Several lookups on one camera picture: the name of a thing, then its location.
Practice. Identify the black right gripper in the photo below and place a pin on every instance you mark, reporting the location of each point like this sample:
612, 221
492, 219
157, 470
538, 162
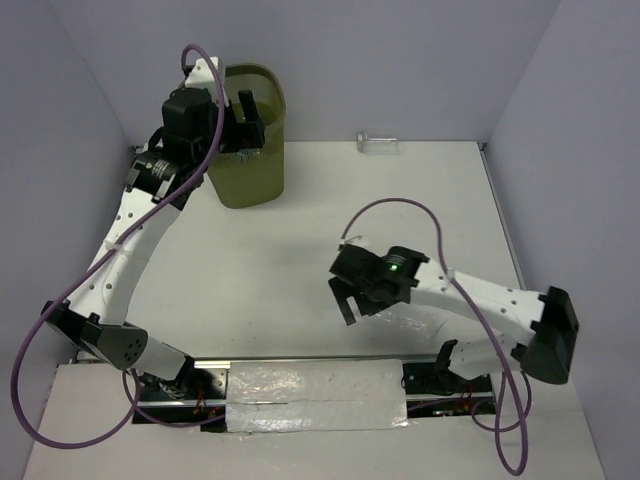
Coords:
341, 290

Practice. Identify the olive green mesh bin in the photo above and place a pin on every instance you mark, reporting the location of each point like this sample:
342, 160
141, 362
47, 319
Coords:
250, 171

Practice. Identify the clear plastic bottle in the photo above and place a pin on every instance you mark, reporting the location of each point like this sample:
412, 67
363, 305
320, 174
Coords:
404, 323

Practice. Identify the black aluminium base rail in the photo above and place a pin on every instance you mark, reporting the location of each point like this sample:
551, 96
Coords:
428, 395

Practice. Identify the silver foil covered block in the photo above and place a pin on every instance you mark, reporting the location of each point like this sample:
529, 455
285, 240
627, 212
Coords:
348, 395

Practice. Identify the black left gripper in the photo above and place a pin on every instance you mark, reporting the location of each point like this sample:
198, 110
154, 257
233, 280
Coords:
244, 135

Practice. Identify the blue label water bottle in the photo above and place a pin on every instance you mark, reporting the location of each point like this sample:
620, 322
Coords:
247, 155

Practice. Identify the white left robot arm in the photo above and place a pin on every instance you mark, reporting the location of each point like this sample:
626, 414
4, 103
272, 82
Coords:
198, 126

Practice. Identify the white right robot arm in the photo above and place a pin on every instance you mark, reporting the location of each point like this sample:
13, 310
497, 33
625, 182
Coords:
535, 332

